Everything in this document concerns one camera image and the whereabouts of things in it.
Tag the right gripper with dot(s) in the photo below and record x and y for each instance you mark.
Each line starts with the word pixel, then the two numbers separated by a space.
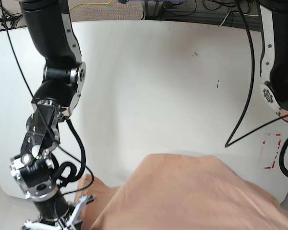
pixel 46 194

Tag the peach T-shirt with emoji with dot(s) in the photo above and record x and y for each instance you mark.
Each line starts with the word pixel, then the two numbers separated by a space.
pixel 177 192

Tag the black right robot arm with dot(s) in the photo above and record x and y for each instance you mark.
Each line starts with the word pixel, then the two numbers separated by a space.
pixel 35 168

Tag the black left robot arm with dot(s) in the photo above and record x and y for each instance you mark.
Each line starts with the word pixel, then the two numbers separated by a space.
pixel 273 18

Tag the black tripod legs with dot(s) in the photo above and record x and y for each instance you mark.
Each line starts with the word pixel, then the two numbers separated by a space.
pixel 9 20

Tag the red tape rectangle marking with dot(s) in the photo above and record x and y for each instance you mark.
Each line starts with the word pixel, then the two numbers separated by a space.
pixel 269 150

